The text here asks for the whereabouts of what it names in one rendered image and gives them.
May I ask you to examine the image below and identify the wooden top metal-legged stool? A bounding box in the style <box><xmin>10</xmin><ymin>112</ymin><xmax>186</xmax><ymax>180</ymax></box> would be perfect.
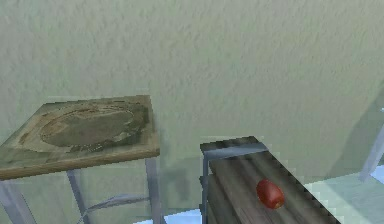
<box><xmin>0</xmin><ymin>95</ymin><xmax>167</xmax><ymax>224</ymax></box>

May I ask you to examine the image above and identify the dark wooden slatted shelf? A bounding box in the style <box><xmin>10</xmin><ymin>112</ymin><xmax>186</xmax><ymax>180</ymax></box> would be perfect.
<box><xmin>199</xmin><ymin>135</ymin><xmax>342</xmax><ymax>224</ymax></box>

